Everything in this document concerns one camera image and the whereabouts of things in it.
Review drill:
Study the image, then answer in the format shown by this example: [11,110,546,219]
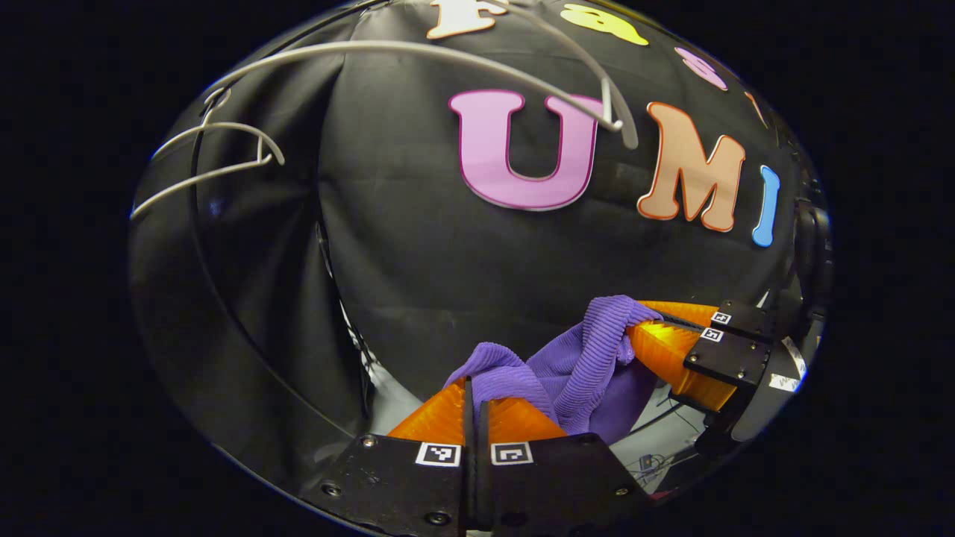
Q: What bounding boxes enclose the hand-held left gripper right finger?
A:
[477,394,652,537]

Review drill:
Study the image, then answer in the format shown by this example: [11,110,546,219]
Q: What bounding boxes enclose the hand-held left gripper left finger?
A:
[302,377,476,537]

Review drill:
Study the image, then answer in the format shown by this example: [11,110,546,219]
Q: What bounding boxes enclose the purple jacket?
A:
[444,295,665,448]

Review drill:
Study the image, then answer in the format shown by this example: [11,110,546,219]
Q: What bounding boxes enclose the white plastic hanger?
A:
[200,0,640,151]
[131,88,286,221]

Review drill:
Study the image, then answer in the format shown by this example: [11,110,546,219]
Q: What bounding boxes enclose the black backdrop cloth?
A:
[131,0,821,478]

